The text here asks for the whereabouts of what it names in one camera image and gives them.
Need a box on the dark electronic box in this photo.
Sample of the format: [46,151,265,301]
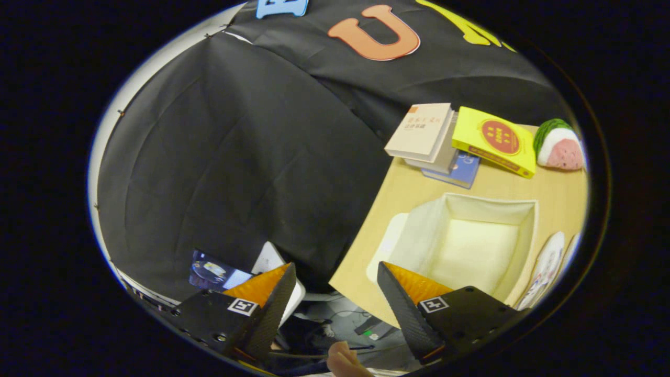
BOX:
[355,317,399,341]

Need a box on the watermelon slice plush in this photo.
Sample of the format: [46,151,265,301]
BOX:
[533,118,585,171]

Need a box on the white plastic panel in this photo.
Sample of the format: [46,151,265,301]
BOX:
[251,241,307,326]

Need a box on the beige book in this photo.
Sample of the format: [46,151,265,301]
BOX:
[385,103,453,163]

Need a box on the blue book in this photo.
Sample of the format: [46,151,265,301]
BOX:
[421,151,481,190]

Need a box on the cream fabric storage box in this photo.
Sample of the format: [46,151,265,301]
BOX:
[365,192,540,307]

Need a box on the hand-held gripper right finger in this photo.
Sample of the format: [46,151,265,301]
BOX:
[377,261,529,365]

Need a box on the lit display screen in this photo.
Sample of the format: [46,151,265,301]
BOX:
[189,250,253,292]

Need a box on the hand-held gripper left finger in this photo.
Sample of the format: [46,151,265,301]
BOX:
[170,262,298,362]

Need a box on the yellow book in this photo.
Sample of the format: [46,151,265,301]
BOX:
[452,106,538,179]

